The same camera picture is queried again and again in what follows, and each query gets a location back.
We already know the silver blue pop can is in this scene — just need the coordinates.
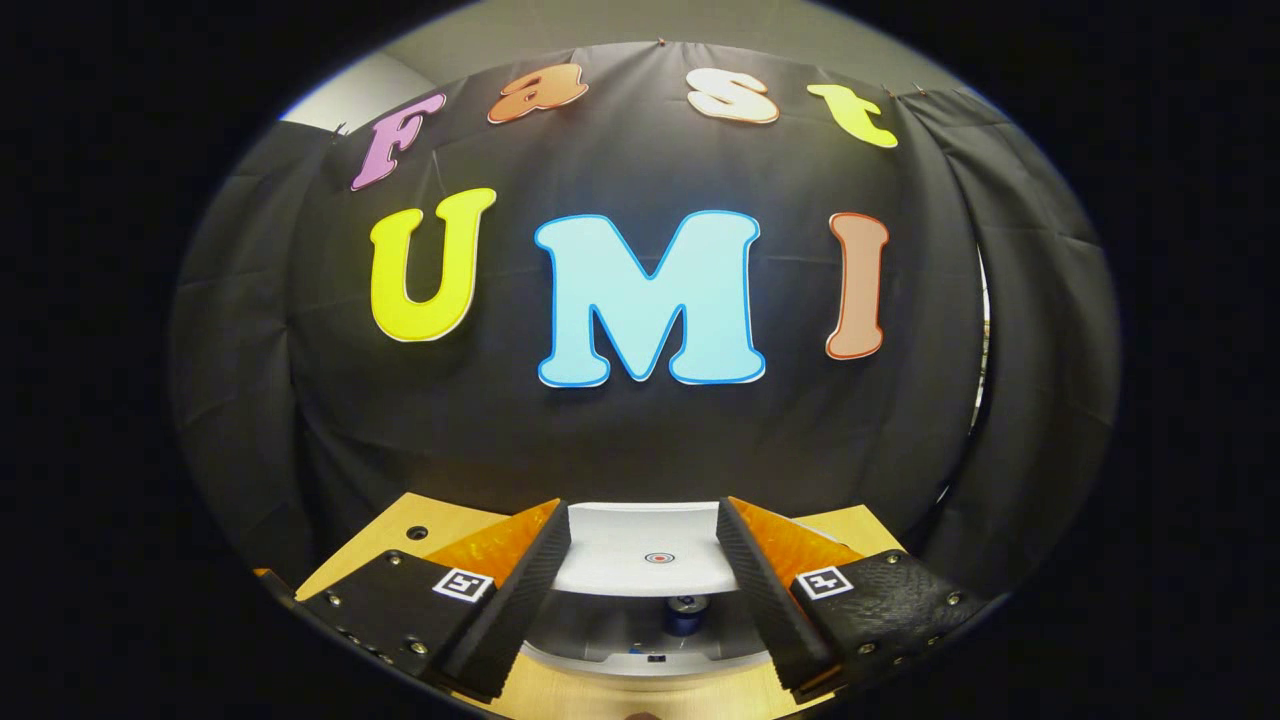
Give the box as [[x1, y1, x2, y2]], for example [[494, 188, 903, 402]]
[[665, 594, 711, 638]]

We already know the wooden desktop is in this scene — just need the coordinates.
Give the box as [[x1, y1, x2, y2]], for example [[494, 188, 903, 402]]
[[255, 492, 906, 720]]

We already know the light grey desktop garbage bin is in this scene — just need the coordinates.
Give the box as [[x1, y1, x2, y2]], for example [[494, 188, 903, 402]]
[[520, 502, 791, 693]]

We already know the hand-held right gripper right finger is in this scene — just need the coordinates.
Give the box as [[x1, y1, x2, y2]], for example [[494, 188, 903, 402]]
[[716, 496, 991, 704]]

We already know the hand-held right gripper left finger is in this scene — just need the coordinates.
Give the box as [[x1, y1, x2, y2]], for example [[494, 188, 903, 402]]
[[295, 498, 573, 704]]

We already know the black backdrop cloth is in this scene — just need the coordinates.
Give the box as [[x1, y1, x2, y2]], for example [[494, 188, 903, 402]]
[[168, 42, 1121, 601]]

